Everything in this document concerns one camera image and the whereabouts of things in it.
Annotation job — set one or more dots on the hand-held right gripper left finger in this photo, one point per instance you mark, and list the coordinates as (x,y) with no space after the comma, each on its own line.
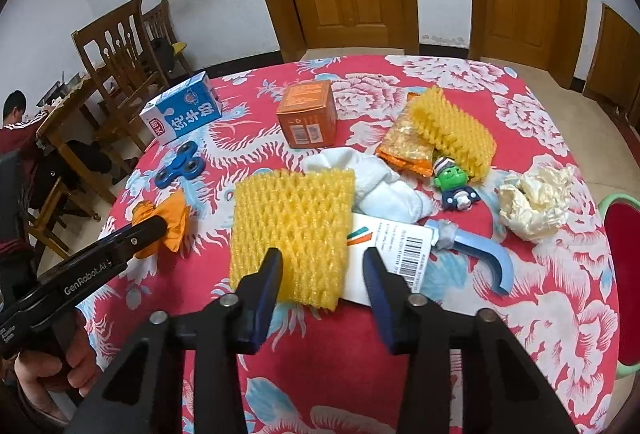
(269,286)

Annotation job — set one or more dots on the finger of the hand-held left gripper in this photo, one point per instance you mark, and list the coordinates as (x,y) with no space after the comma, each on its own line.
(142,234)

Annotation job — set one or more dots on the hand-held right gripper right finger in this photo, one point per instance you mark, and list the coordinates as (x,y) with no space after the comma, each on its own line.
(380,296)

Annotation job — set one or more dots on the orange wrapper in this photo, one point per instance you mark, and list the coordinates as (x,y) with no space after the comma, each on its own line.
(176,219)

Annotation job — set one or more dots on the large yellow foam net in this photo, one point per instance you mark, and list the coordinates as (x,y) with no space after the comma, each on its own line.
(290,224)

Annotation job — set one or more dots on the blue plastic hook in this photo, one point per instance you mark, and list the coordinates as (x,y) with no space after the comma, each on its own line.
(475,246)

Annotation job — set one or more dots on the orange snack packet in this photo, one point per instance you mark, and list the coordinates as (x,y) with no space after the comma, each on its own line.
(405,144)

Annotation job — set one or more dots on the red bin with green rim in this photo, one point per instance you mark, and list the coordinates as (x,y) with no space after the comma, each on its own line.
(625,234)

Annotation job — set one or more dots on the person's left hand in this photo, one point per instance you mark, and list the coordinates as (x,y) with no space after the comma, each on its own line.
(55,389)

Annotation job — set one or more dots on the white barcode tag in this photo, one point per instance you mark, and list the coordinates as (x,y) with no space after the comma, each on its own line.
(395,239)

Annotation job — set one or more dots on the blue fidget spinner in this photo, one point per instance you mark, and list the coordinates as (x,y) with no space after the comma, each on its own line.
(177,166)

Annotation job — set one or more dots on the low wooden chair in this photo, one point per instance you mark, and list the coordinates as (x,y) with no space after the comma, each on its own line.
(47,214)

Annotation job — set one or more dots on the white sock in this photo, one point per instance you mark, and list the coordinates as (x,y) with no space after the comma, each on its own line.
(380,194)

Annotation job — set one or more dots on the blue and white milk carton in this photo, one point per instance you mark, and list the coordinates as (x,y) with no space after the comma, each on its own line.
(185,109)

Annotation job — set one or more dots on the green toy figure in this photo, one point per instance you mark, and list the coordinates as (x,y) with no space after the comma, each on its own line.
(450,176)

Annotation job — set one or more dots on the tall wooden chair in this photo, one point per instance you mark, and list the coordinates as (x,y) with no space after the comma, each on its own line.
(117,59)

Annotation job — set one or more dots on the crumpled cream paper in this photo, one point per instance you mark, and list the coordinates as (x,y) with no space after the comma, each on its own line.
(535,204)

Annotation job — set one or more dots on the black bag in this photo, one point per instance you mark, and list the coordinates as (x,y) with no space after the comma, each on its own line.
(162,54)

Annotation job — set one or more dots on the orange cardboard box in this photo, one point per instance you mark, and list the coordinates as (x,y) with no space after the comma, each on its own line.
(305,109)

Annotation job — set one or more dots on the small yellow foam net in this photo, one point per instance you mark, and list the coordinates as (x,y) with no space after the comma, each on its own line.
(450,129)

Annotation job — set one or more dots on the yellow cloth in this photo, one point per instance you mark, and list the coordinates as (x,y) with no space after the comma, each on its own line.
(180,48)

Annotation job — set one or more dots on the small wooden wall cabinet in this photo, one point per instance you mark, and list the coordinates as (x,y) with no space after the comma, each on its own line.
(615,59)

